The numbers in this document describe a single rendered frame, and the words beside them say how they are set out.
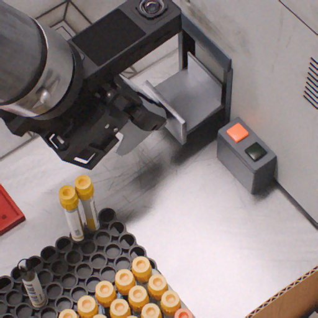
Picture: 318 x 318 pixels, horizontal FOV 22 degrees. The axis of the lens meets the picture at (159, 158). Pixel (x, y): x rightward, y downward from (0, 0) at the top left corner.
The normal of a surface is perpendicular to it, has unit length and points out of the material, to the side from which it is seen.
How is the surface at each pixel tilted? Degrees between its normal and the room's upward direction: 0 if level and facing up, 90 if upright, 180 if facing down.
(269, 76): 90
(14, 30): 67
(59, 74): 77
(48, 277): 0
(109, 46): 1
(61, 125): 90
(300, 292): 82
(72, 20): 0
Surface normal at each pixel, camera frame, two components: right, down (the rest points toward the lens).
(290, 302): 0.58, 0.60
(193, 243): -0.04, -0.51
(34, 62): 0.86, 0.22
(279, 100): -0.80, 0.53
